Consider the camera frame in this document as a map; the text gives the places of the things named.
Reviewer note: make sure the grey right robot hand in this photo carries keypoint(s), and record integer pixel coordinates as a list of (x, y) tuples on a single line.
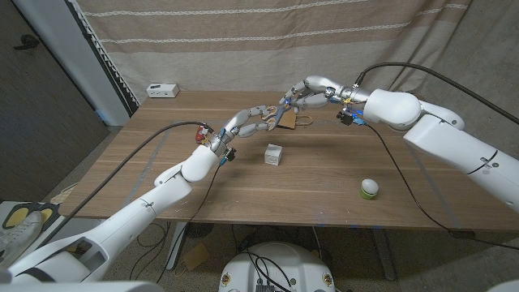
[(324, 87)]

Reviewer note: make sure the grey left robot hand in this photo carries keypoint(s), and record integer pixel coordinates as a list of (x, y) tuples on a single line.
[(235, 125)]

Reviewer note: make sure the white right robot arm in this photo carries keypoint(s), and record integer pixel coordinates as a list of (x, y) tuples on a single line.
[(446, 142)]

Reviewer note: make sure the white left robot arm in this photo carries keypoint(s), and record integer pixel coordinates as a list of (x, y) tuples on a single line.
[(154, 203)]

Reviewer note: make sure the white cube block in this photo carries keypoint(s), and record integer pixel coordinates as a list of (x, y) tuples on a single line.
[(273, 155)]

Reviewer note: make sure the brown paper bag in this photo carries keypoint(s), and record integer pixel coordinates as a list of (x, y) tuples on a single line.
[(288, 121)]

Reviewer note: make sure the white and green ball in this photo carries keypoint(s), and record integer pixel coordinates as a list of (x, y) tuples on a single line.
[(369, 186)]

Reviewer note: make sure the beige striped curtain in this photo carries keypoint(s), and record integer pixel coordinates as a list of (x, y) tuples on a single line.
[(259, 48)]

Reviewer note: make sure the white power strip box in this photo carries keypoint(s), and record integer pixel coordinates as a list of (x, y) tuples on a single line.
[(162, 90)]

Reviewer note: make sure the white table leg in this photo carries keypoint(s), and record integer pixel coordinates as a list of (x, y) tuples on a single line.
[(176, 243), (383, 251)]

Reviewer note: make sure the brown cardboard piece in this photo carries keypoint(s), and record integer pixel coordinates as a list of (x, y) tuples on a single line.
[(196, 256)]

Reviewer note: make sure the black triangle-edged trim strip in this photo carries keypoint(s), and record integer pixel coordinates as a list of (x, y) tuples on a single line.
[(105, 61)]

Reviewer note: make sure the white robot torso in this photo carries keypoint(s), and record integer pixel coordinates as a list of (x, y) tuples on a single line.
[(292, 259)]

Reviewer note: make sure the yellow black pad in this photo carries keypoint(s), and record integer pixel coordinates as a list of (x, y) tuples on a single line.
[(50, 213), (16, 217)]

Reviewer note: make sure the white sneaker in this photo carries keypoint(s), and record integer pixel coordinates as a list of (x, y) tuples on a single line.
[(16, 239)]

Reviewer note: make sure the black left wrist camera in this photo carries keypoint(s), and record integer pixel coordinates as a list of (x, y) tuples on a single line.
[(229, 155)]

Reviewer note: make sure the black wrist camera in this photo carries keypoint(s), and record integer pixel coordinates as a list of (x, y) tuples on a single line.
[(229, 155), (346, 117)]

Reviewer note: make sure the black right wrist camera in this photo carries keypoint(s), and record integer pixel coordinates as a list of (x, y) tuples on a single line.
[(346, 117)]

